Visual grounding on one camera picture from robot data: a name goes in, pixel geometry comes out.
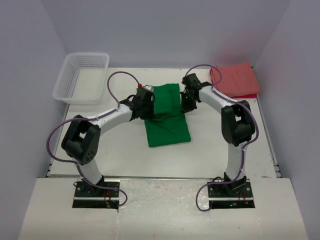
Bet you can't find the green t shirt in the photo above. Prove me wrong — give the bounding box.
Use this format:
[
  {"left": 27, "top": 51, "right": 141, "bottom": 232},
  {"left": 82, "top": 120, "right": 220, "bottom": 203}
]
[{"left": 144, "top": 83, "right": 191, "bottom": 148}]

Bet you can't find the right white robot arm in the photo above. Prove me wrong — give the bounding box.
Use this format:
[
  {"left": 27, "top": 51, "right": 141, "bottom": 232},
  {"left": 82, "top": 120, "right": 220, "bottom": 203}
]
[{"left": 180, "top": 73, "right": 259, "bottom": 197}]

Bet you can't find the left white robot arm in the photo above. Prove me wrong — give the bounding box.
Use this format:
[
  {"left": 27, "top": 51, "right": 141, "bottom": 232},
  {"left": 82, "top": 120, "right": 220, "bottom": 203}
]
[{"left": 61, "top": 85, "right": 155, "bottom": 197}]

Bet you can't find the folded pink t shirt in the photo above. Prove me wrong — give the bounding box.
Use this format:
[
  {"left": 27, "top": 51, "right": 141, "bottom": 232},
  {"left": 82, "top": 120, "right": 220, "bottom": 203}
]
[{"left": 215, "top": 62, "right": 261, "bottom": 98}]

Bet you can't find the folded red t shirt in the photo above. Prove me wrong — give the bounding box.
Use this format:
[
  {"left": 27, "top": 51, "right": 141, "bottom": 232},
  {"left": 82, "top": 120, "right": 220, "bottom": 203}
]
[{"left": 233, "top": 93, "right": 257, "bottom": 99}]

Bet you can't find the white plastic basket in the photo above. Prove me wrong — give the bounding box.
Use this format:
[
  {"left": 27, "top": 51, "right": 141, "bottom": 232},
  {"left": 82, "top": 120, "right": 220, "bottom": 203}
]
[{"left": 52, "top": 52, "right": 110, "bottom": 105}]

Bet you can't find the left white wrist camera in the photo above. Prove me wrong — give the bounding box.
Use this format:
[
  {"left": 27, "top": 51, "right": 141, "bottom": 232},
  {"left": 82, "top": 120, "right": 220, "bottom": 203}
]
[{"left": 138, "top": 83, "right": 154, "bottom": 93}]

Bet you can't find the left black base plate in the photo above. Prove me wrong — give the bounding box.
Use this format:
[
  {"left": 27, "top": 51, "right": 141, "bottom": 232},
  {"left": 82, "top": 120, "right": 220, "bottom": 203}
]
[{"left": 72, "top": 180, "right": 120, "bottom": 210}]

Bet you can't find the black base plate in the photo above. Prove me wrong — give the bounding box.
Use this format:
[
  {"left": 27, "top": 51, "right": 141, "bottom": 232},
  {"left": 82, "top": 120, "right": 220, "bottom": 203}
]
[
  {"left": 207, "top": 181, "right": 256, "bottom": 210},
  {"left": 72, "top": 180, "right": 120, "bottom": 210}
]

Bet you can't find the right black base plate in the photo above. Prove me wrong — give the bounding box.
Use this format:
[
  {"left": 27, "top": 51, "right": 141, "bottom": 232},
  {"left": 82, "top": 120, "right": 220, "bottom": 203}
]
[{"left": 207, "top": 181, "right": 256, "bottom": 210}]

